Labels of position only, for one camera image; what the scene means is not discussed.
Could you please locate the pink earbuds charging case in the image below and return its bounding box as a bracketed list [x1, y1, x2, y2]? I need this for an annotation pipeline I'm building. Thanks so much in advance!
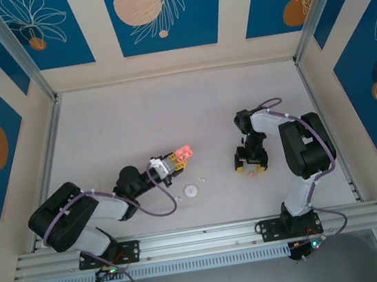
[174, 143, 195, 162]

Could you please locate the control board with green light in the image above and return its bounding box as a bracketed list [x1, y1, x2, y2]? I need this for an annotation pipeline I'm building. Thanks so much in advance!
[287, 236, 329, 263]
[94, 265, 123, 282]

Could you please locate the white slotted cable duct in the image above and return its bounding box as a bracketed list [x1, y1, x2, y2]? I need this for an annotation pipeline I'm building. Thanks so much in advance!
[28, 242, 292, 282]

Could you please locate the aluminium corner post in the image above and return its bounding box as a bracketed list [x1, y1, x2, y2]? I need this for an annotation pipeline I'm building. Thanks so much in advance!
[0, 0, 63, 111]
[286, 0, 354, 65]

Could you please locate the purple cable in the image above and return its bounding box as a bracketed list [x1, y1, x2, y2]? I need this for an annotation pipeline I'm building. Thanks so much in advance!
[251, 90, 352, 259]
[34, 159, 187, 282]

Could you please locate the white earbuds charging case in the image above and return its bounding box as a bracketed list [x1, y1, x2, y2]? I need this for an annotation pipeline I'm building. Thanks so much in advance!
[183, 184, 199, 200]

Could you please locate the aluminium table edge rail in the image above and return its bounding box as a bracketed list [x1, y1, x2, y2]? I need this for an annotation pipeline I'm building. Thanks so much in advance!
[12, 94, 82, 252]
[294, 54, 363, 208]

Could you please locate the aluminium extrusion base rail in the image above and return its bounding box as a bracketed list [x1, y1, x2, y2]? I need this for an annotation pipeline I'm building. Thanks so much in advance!
[10, 201, 377, 282]

